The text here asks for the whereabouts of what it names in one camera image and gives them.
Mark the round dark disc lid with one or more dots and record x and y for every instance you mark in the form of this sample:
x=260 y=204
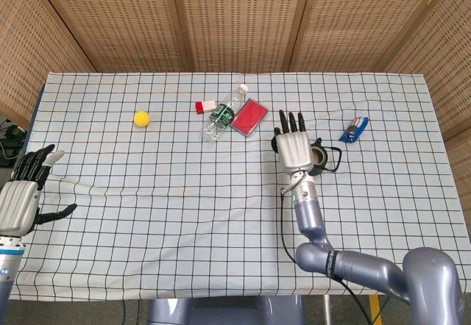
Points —
x=275 y=145

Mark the checkered light blue tablecloth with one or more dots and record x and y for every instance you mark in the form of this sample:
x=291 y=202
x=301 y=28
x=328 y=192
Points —
x=184 y=211

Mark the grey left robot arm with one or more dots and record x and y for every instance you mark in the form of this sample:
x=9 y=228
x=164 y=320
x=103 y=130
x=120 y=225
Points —
x=7 y=262

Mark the blue snack packet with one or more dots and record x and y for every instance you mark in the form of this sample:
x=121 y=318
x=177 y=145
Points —
x=353 y=130

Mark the yellow foam ball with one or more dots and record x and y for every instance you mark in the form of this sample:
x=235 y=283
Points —
x=141 y=118

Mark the white table leg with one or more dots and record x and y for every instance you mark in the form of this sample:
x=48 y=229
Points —
x=326 y=310

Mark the red and white small box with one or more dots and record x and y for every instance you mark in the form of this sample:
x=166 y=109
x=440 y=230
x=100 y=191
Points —
x=205 y=107

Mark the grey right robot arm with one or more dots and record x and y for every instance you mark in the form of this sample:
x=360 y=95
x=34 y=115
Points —
x=368 y=266

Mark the woven wooden folding screen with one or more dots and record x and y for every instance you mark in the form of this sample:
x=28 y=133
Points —
x=239 y=16

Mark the red ink pad case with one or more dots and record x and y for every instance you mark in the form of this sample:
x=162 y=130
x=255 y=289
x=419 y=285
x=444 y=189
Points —
x=249 y=118

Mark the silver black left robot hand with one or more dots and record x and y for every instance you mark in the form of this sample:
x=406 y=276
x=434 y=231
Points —
x=18 y=203

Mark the grey robot torso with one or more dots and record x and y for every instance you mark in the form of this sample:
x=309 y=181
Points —
x=221 y=312

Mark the clear plastic water bottle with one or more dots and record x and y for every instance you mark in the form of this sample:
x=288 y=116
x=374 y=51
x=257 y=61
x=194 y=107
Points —
x=219 y=119

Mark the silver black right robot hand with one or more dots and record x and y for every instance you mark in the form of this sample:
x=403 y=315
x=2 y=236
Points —
x=294 y=152

